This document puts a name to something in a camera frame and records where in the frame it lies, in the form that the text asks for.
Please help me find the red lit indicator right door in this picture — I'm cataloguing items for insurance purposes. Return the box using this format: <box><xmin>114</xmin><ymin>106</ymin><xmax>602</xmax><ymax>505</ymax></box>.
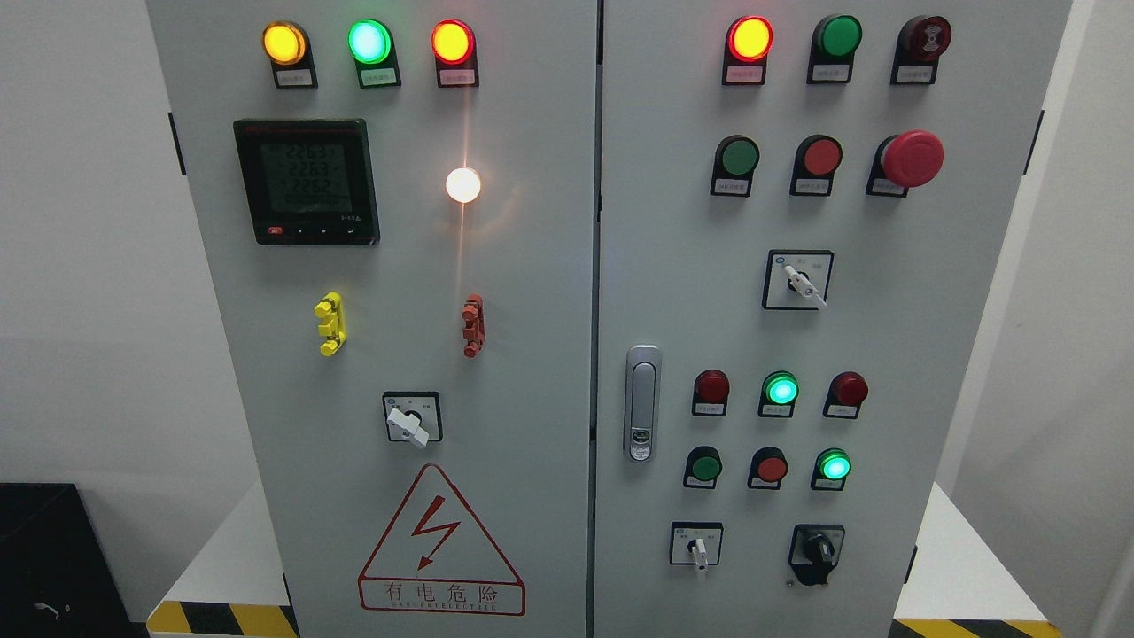
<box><xmin>721</xmin><ymin>15</ymin><xmax>775</xmax><ymax>86</ymax></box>

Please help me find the green button top right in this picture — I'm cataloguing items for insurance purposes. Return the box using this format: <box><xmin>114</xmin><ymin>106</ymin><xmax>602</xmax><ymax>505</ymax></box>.
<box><xmin>807</xmin><ymin>12</ymin><xmax>863</xmax><ymax>85</ymax></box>

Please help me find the silver cabinet door handle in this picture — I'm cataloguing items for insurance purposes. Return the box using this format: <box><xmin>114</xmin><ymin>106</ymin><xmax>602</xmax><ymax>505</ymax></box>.
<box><xmin>624</xmin><ymin>344</ymin><xmax>663</xmax><ymax>462</ymax></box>

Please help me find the black digital power meter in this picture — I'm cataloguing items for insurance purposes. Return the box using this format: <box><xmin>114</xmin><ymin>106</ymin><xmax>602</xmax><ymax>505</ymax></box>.
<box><xmin>232</xmin><ymin>120</ymin><xmax>381</xmax><ymax>245</ymax></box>

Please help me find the white selector switch bottom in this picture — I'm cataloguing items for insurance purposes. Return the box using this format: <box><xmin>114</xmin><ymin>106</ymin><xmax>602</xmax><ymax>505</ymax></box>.
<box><xmin>669</xmin><ymin>521</ymin><xmax>723</xmax><ymax>571</ymax></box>

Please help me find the yellow terminal connector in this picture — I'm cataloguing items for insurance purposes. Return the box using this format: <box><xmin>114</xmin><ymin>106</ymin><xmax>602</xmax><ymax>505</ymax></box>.
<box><xmin>315</xmin><ymin>291</ymin><xmax>347</xmax><ymax>358</ymax></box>

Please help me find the yellow indicator light top left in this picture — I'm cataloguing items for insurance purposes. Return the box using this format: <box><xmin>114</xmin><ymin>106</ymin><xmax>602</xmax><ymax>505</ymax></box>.
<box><xmin>260</xmin><ymin>20</ymin><xmax>318</xmax><ymax>90</ymax></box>

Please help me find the green indicator light top left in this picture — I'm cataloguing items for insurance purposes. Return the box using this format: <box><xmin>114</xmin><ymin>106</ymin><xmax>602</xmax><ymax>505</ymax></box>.
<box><xmin>347</xmin><ymin>18</ymin><xmax>401</xmax><ymax>90</ymax></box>

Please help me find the red high voltage warning sticker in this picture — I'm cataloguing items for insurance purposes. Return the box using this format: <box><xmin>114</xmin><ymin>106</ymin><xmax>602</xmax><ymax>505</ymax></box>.
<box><xmin>358</xmin><ymin>463</ymin><xmax>526</xmax><ymax>616</ymax></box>

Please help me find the black box on floor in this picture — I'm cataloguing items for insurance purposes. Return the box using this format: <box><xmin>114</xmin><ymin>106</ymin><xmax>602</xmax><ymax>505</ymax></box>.
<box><xmin>1</xmin><ymin>482</ymin><xmax>134</xmax><ymax>637</ymax></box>

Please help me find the red indicator light right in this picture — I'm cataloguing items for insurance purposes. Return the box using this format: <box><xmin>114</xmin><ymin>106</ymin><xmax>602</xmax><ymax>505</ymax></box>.
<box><xmin>823</xmin><ymin>371</ymin><xmax>868</xmax><ymax>420</ymax></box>

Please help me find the dark red buzzer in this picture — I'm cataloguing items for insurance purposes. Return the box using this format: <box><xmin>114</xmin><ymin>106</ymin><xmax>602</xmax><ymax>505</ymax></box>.
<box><xmin>890</xmin><ymin>15</ymin><xmax>953</xmax><ymax>85</ymax></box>

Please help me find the red emergency stop mushroom button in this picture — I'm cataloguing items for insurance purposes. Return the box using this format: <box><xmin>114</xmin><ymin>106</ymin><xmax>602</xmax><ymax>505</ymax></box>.
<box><xmin>864</xmin><ymin>129</ymin><xmax>946</xmax><ymax>198</ymax></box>

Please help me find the white glowing indicator light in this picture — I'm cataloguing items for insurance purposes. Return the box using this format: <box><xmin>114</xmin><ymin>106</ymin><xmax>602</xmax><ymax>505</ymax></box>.
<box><xmin>445</xmin><ymin>165</ymin><xmax>482</xmax><ymax>205</ymax></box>

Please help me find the red push button second row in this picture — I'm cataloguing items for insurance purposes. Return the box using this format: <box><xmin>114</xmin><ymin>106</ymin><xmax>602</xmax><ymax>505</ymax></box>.
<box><xmin>789</xmin><ymin>135</ymin><xmax>843</xmax><ymax>197</ymax></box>

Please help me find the white selector switch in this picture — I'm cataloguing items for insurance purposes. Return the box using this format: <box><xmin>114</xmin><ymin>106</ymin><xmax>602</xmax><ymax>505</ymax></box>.
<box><xmin>669</xmin><ymin>521</ymin><xmax>723</xmax><ymax>571</ymax></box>
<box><xmin>762</xmin><ymin>249</ymin><xmax>835</xmax><ymax>311</ymax></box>

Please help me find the white selector switch upper right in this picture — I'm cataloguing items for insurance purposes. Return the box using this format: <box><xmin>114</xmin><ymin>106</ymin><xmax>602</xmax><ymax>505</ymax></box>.
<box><xmin>762</xmin><ymin>249</ymin><xmax>835</xmax><ymax>311</ymax></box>

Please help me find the green push button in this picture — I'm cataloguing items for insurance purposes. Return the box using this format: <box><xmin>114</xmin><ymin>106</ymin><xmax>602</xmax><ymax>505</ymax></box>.
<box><xmin>683</xmin><ymin>446</ymin><xmax>723</xmax><ymax>490</ymax></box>
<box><xmin>811</xmin><ymin>446</ymin><xmax>853</xmax><ymax>492</ymax></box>

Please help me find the red push button lower middle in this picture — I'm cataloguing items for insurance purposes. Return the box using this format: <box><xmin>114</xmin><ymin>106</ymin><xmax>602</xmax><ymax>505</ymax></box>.
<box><xmin>748</xmin><ymin>446</ymin><xmax>789</xmax><ymax>490</ymax></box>

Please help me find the green push button lower left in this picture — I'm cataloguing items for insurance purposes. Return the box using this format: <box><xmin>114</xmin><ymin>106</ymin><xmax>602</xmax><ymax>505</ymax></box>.
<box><xmin>683</xmin><ymin>446</ymin><xmax>723</xmax><ymax>490</ymax></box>

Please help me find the dark red indicator light left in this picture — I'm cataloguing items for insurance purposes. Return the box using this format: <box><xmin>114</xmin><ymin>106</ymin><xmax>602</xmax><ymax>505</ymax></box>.
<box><xmin>691</xmin><ymin>369</ymin><xmax>730</xmax><ymax>417</ymax></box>

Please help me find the black rotary knob switch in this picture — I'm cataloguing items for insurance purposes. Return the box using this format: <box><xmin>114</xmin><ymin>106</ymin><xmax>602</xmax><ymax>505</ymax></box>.
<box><xmin>788</xmin><ymin>524</ymin><xmax>846</xmax><ymax>587</ymax></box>

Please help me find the green push button second row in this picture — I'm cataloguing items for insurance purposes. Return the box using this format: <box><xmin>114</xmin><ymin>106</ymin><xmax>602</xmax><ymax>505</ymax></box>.
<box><xmin>710</xmin><ymin>135</ymin><xmax>760</xmax><ymax>198</ymax></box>

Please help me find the green lit indicator light middle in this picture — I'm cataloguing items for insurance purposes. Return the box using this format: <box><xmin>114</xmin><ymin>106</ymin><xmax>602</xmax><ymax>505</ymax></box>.
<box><xmin>758</xmin><ymin>371</ymin><xmax>799</xmax><ymax>417</ymax></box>

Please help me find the red indicator light top left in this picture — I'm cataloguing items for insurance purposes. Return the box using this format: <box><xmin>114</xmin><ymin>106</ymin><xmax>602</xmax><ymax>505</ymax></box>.
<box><xmin>431</xmin><ymin>18</ymin><xmax>479</xmax><ymax>88</ymax></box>

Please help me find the grey electrical cabinet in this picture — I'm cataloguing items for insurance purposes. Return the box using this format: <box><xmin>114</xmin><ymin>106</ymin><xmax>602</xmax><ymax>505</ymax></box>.
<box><xmin>147</xmin><ymin>1</ymin><xmax>1072</xmax><ymax>637</ymax></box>

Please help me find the green push button lower right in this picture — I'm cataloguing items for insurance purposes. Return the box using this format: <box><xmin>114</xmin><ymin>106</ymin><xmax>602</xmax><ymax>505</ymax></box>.
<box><xmin>811</xmin><ymin>446</ymin><xmax>853</xmax><ymax>492</ymax></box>

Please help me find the white selector switch left door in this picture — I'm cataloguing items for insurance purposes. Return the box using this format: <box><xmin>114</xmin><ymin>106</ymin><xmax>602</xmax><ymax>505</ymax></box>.
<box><xmin>382</xmin><ymin>391</ymin><xmax>443</xmax><ymax>449</ymax></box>

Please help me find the red terminal connector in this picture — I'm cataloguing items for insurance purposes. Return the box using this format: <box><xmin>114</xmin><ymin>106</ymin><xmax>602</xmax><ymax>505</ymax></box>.
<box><xmin>462</xmin><ymin>294</ymin><xmax>485</xmax><ymax>359</ymax></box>

